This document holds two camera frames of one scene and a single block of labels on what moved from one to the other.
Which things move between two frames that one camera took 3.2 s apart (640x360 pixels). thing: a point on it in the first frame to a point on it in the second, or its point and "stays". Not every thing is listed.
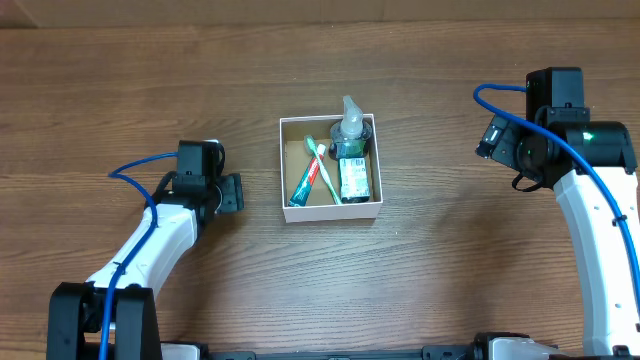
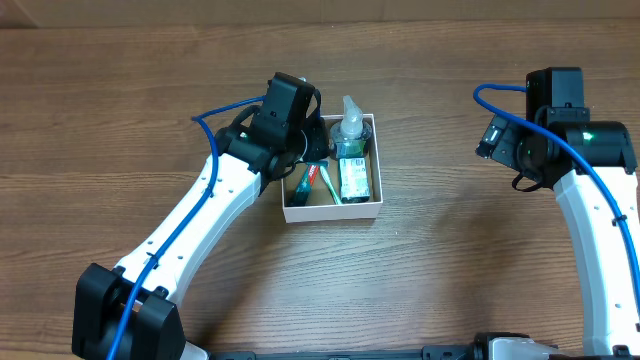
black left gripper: (231, 193) to (316, 134)
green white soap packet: (355, 184) stays
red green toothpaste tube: (299, 197) stays
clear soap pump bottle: (350, 136) stays
